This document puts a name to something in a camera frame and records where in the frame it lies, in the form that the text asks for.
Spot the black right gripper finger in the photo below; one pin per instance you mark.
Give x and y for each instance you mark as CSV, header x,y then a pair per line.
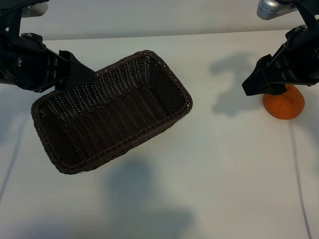
x,y
256,79
275,90

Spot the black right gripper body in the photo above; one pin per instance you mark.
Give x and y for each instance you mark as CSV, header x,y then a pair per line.
x,y
299,59

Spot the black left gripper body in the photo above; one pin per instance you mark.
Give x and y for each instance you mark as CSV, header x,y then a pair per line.
x,y
27,62

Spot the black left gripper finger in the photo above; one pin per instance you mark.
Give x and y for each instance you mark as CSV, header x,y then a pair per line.
x,y
62,86
77,72

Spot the orange fruit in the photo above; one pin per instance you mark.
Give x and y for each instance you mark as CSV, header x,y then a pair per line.
x,y
286,107

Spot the dark brown woven basket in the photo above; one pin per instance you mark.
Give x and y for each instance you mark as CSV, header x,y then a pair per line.
x,y
112,112

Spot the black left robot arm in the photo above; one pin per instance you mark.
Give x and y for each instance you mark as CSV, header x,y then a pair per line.
x,y
10,15

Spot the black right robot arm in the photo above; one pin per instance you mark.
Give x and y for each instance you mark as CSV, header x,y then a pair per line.
x,y
309,12

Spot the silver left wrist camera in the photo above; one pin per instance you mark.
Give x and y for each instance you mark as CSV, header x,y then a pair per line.
x,y
35,10

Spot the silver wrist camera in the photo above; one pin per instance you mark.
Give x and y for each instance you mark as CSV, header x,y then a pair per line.
x,y
35,10
271,8

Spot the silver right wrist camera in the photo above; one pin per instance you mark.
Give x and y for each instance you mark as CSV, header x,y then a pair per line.
x,y
271,8

